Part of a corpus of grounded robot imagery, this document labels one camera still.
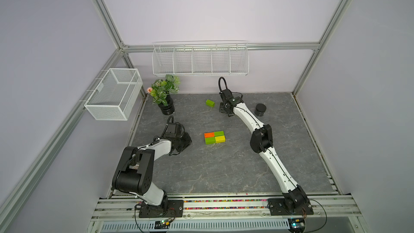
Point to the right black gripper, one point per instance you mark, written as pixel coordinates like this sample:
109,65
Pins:
220,107

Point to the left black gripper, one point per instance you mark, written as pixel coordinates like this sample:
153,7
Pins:
187,142

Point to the green block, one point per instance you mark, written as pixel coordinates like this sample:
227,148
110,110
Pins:
210,140
218,133
210,103

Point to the yellow block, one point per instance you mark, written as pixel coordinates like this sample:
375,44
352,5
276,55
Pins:
220,139

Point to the orange block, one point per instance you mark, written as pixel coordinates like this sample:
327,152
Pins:
209,135

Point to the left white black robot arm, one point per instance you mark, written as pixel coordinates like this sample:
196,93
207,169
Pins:
134,172

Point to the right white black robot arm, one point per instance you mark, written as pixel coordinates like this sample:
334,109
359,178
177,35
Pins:
261,142

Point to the black cylinder container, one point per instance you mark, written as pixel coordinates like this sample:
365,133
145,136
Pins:
260,109

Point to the green potted plant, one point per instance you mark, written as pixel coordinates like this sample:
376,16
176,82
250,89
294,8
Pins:
161,91

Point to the white mesh side basket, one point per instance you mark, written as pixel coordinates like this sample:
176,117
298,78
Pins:
115,95

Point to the long white wire basket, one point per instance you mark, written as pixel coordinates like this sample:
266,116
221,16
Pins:
201,58

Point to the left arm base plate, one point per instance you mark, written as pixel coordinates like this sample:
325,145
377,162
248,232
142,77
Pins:
170,208

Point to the white vented cable duct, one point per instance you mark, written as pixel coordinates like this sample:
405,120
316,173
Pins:
181,226

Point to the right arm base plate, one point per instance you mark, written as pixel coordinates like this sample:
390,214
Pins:
282,206

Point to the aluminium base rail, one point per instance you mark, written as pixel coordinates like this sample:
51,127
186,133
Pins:
229,207

